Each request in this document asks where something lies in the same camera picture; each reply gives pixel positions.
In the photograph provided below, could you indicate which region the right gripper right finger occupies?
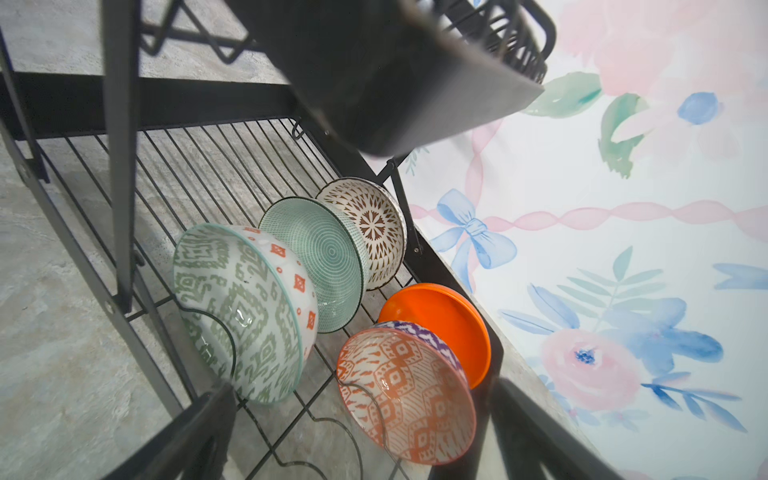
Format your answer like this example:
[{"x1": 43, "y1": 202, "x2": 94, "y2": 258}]
[{"x1": 490, "y1": 377, "x2": 621, "y2": 479}]

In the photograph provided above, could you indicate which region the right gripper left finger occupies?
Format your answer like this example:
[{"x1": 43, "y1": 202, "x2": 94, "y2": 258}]
[{"x1": 106, "y1": 383, "x2": 236, "y2": 479}]

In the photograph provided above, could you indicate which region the red orange patterned bowl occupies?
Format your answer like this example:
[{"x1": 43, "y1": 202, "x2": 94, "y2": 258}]
[{"x1": 335, "y1": 321, "x2": 477, "y2": 466}]

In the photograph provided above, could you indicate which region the green white patterned bowl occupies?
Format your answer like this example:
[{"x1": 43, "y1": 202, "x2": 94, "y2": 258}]
[{"x1": 172, "y1": 223, "x2": 320, "y2": 404}]

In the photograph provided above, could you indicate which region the orange plastic bowl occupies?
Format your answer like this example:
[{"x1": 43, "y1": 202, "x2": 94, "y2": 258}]
[{"x1": 378, "y1": 283, "x2": 492, "y2": 389}]

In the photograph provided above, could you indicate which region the mint green ribbed bowl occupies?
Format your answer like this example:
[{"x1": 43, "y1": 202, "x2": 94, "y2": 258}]
[{"x1": 259, "y1": 196, "x2": 370, "y2": 333}]

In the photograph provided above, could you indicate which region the white patterned lattice bowl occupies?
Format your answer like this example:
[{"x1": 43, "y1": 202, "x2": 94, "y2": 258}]
[{"x1": 316, "y1": 177, "x2": 407, "y2": 290}]

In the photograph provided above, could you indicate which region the black wire dish rack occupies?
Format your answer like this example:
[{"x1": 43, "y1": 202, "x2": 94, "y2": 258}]
[{"x1": 0, "y1": 0, "x2": 558, "y2": 480}]

